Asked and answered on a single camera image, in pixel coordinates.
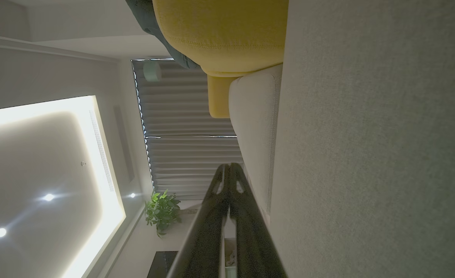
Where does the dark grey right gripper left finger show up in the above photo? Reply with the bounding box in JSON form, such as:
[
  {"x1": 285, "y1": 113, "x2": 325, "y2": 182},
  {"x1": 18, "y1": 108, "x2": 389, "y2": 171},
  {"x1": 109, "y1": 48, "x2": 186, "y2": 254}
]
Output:
[{"x1": 166, "y1": 164, "x2": 231, "y2": 278}]

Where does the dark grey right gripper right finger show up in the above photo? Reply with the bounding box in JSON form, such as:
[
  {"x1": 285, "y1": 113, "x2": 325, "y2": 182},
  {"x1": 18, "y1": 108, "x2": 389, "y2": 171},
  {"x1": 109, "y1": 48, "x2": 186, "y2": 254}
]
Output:
[{"x1": 229, "y1": 163, "x2": 288, "y2": 278}]

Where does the black rectangular panel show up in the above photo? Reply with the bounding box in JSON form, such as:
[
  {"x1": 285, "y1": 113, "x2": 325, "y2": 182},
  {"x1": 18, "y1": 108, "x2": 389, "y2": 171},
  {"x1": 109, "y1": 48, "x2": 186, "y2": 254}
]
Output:
[{"x1": 147, "y1": 251, "x2": 178, "y2": 278}]

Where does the green potted plant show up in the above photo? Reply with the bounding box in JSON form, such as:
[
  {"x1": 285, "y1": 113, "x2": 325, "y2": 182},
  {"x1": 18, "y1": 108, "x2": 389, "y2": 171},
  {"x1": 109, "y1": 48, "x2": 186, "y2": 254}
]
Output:
[{"x1": 145, "y1": 189, "x2": 182, "y2": 238}]

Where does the grey pleated curtain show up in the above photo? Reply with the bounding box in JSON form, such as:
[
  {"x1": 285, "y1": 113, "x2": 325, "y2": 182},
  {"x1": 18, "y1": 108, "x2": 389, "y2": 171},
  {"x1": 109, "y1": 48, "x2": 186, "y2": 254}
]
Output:
[{"x1": 132, "y1": 58, "x2": 248, "y2": 201}]

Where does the white linear ceiling air vent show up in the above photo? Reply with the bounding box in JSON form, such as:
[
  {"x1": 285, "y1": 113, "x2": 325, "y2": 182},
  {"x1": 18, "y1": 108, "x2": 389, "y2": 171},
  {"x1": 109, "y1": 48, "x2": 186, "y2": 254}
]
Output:
[{"x1": 88, "y1": 110, "x2": 115, "y2": 193}]

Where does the narrow yellow sofa backrest cushion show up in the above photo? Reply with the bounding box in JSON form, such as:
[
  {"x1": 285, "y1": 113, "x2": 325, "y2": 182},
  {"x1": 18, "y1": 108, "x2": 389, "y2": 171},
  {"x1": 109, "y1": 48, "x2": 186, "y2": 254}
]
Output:
[{"x1": 207, "y1": 75, "x2": 238, "y2": 119}]

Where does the large grey sofa seat cushion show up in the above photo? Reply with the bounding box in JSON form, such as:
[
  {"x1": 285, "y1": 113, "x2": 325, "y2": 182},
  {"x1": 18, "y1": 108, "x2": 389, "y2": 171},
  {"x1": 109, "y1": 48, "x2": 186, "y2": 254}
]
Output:
[{"x1": 269, "y1": 0, "x2": 455, "y2": 278}]

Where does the wide yellow sofa backrest cushion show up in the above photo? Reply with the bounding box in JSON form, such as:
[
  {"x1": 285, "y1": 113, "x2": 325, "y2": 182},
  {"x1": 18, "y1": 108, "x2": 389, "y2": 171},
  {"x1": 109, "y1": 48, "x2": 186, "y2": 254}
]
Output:
[{"x1": 152, "y1": 0, "x2": 289, "y2": 77}]

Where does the dark teal throw pillow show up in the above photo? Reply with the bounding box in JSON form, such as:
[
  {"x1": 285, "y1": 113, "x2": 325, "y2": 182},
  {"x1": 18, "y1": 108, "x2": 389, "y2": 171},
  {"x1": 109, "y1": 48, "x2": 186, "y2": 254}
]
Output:
[{"x1": 125, "y1": 0, "x2": 202, "y2": 70}]

